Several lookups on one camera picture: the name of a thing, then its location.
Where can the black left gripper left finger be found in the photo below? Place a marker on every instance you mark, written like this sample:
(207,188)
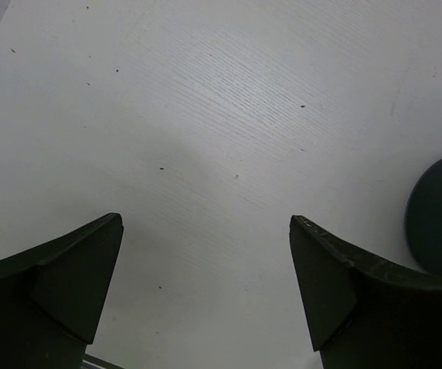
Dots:
(52,296)

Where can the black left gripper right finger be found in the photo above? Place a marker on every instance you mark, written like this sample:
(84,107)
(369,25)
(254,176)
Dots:
(362,310)

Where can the dark grey waste bin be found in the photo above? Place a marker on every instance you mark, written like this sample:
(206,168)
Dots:
(423,220)

